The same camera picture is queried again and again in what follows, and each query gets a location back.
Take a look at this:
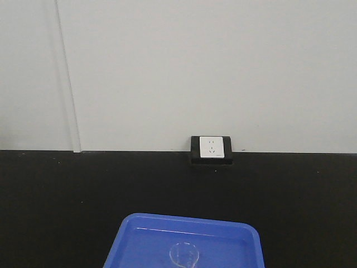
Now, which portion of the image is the blue plastic tray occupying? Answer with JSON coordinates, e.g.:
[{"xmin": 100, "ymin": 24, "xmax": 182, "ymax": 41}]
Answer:
[{"xmin": 104, "ymin": 213, "xmax": 264, "ymax": 267}]

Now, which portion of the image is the white wall power socket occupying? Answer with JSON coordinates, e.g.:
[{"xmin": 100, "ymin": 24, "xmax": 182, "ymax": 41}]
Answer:
[{"xmin": 190, "ymin": 136, "xmax": 233, "ymax": 165}]

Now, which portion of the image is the clear glass beaker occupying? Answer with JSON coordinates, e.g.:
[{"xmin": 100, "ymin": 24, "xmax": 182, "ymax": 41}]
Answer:
[{"xmin": 169, "ymin": 242, "xmax": 200, "ymax": 268}]

